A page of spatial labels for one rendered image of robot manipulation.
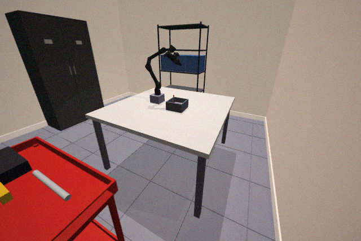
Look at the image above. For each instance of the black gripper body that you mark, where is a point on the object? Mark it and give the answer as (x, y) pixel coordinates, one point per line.
(172, 58)

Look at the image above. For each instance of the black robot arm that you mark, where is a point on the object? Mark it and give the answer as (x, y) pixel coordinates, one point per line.
(149, 68)

